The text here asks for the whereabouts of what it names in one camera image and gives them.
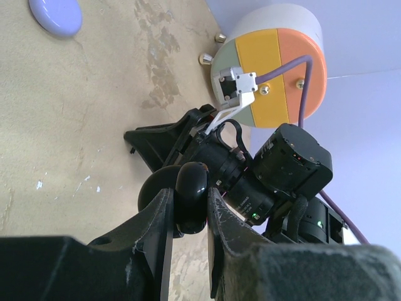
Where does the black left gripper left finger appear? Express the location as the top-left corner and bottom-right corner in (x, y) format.
(1, 189), (174, 300)

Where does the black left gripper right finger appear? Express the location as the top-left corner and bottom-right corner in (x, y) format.
(207, 188), (400, 300)

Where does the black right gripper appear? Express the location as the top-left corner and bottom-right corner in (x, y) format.
(123, 105), (274, 226)

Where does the black earbud charging case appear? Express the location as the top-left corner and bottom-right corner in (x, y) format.
(138, 162), (209, 238)

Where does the purple earbud charging case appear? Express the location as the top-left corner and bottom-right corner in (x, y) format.
(28, 0), (83, 38)

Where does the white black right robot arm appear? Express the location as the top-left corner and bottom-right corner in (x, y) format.
(123, 105), (345, 244)

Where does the round three-drawer storage box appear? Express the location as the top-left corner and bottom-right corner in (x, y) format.
(199, 4), (327, 128)

